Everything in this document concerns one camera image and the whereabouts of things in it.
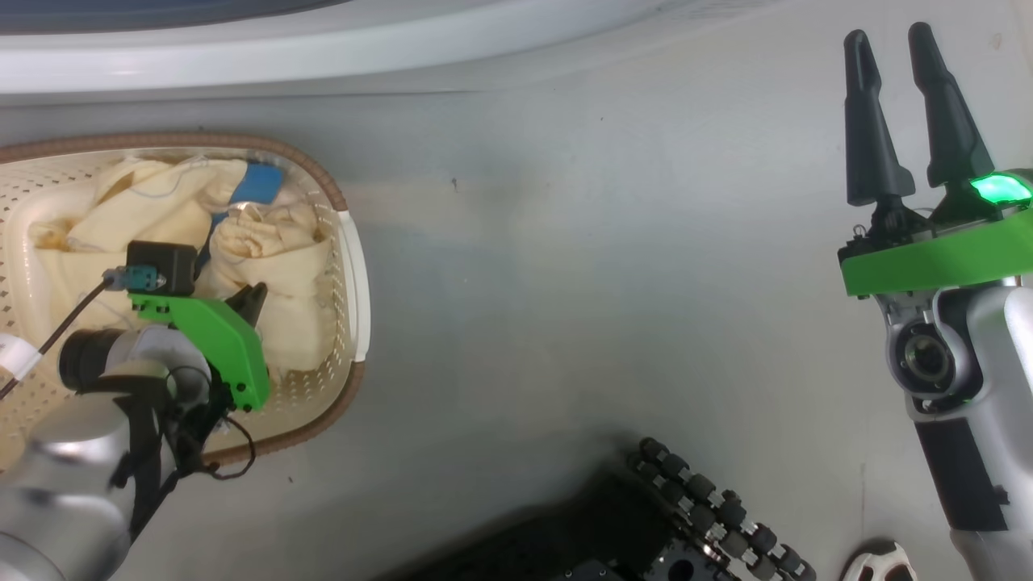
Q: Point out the cream garment with blue cuffs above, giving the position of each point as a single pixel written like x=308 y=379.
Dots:
x=153 y=202

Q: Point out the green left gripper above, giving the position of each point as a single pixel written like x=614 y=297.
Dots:
x=226 y=347

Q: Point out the plain cream garment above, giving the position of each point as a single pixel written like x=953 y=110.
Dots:
x=282 y=258

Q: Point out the black omni wheel with rollers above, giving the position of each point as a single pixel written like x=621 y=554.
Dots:
x=718 y=516

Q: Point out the cream perforated laundry basket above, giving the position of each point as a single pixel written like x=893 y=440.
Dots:
x=343 y=323

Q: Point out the white washing machine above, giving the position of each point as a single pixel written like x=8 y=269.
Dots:
x=323 y=56

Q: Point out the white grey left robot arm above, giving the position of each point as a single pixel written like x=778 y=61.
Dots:
x=73 y=484

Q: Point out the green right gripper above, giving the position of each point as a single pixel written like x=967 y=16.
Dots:
x=936 y=258

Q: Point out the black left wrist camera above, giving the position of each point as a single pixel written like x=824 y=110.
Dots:
x=165 y=262

